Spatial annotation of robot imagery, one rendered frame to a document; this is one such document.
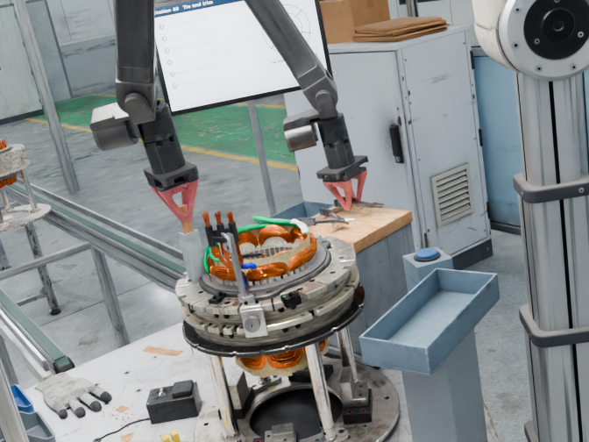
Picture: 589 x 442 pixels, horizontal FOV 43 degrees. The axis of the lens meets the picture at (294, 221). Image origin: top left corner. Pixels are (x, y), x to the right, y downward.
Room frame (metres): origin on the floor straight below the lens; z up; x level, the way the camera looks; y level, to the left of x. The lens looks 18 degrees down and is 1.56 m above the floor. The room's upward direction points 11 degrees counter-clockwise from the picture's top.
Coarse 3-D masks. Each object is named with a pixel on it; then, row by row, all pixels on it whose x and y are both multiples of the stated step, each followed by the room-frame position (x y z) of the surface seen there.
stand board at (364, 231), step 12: (348, 216) 1.50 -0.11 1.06; (360, 216) 1.49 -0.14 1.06; (372, 216) 1.47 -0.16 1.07; (384, 216) 1.46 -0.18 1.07; (396, 216) 1.44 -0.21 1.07; (408, 216) 1.45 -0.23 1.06; (312, 228) 1.47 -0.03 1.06; (324, 228) 1.45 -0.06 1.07; (348, 228) 1.43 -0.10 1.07; (360, 228) 1.41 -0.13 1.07; (372, 228) 1.40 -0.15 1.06; (384, 228) 1.40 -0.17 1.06; (396, 228) 1.42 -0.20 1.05; (348, 240) 1.35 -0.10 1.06; (360, 240) 1.35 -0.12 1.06; (372, 240) 1.37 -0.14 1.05
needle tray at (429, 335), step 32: (416, 288) 1.08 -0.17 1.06; (448, 288) 1.13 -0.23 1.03; (480, 288) 1.09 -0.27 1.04; (384, 320) 1.00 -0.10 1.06; (416, 320) 1.05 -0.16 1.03; (448, 320) 1.03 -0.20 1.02; (384, 352) 0.93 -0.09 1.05; (416, 352) 0.90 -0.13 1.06; (448, 352) 0.93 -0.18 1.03; (416, 384) 0.99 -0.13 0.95; (448, 384) 0.95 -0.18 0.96; (480, 384) 1.03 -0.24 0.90; (416, 416) 0.99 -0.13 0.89; (448, 416) 0.96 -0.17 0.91; (480, 416) 1.02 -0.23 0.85
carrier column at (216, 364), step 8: (208, 360) 1.16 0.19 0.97; (216, 360) 1.15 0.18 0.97; (216, 368) 1.15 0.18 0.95; (216, 376) 1.15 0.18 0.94; (224, 376) 1.16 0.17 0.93; (216, 384) 1.15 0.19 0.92; (224, 384) 1.16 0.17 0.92; (216, 392) 1.16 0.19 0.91; (224, 392) 1.15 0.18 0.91; (224, 400) 1.15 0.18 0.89; (224, 408) 1.15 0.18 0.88; (232, 408) 1.16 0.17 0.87; (224, 416) 1.15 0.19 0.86; (232, 416) 1.16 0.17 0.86; (224, 424) 1.16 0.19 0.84; (232, 424) 1.15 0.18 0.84; (232, 432) 1.15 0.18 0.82
